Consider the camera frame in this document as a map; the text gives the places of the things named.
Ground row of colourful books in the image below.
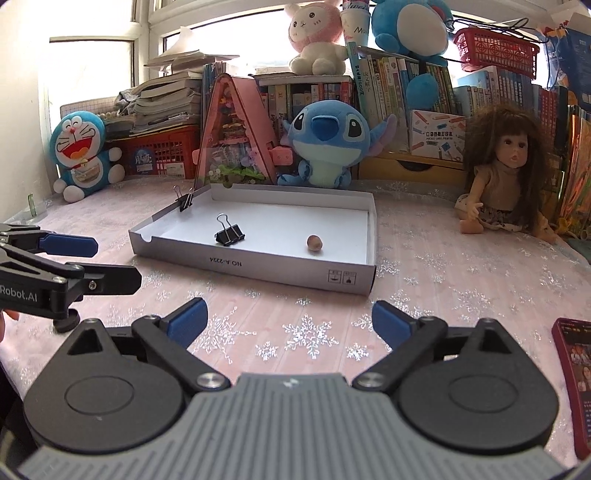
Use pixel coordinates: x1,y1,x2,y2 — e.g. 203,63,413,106
256,55,573,155

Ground row of thin blue books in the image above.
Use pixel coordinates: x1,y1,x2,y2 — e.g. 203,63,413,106
202,62,228,139

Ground stack of grey books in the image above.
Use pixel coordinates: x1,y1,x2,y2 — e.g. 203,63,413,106
104,51,204,137

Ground black binder clip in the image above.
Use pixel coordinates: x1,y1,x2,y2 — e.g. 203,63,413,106
215,213,246,244
173,185,195,213

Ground shiny foil wrapping sheets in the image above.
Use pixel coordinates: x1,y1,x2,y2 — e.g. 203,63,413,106
556,104,591,241

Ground blue paper bag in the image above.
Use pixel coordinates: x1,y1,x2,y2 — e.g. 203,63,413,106
542,14,591,107

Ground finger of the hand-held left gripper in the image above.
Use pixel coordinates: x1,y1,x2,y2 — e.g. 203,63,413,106
0,224,99,258
0,247,142,301

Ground person's left hand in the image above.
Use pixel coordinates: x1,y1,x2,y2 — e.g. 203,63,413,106
0,310,20,344

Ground white cardboard tray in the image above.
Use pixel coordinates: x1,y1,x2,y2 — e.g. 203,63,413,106
128,182,376,296

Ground white printed carton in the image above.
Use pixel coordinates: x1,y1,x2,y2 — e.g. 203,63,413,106
409,110,467,162

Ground blue alien plush toy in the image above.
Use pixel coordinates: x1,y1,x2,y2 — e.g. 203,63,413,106
277,100,398,188

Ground white window frame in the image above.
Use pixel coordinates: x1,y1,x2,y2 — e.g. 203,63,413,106
46,0,287,121

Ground pink snowflake tablecloth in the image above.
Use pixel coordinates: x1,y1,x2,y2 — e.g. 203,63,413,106
0,178,591,462

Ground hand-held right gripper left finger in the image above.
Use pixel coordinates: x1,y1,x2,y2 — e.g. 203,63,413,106
67,298,232,393

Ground red smartphone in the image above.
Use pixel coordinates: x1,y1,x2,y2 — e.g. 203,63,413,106
551,318,591,460

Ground blue robot cat plush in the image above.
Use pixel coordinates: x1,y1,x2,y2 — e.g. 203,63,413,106
49,111,126,203

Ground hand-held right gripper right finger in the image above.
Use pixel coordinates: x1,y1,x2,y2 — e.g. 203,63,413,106
353,300,513,393

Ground brown-haired doll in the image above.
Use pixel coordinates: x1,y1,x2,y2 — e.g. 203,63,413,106
454,104,559,245

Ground pink bunny plush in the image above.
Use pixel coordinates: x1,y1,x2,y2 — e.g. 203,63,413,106
284,2,349,75

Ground red plastic basket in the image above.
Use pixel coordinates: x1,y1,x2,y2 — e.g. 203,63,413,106
453,27,541,79

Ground big blue plush toy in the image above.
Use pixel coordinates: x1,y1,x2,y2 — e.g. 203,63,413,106
370,0,455,112

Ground wooden drawer box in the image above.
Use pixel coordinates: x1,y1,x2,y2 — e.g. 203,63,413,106
358,150,467,188

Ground red plastic crate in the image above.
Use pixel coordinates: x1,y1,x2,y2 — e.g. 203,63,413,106
104,124,200,180

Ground pink triangular miniature house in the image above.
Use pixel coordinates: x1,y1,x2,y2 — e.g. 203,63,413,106
196,73,293,191

